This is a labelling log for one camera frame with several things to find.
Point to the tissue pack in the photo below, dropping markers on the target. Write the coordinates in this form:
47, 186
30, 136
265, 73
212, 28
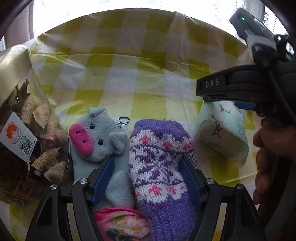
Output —
220, 125

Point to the purple knitted mitten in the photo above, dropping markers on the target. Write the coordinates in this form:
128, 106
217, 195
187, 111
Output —
156, 148

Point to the green checkered plastic tablecloth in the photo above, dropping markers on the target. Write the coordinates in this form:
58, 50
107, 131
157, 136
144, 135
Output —
139, 63

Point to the grey plush pig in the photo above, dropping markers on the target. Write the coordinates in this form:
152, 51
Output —
94, 138

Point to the glass jar with metal lid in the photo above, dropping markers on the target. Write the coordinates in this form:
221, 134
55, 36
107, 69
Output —
34, 143

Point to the pink curtain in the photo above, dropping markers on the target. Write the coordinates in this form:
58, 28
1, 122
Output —
16, 22

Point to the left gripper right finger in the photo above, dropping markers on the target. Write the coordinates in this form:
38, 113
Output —
241, 220

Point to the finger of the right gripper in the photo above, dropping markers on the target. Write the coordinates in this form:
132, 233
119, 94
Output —
245, 105

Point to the right hand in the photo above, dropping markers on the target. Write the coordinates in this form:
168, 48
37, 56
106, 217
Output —
273, 140

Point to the pink floral pouch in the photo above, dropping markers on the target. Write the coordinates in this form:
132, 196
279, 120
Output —
121, 223

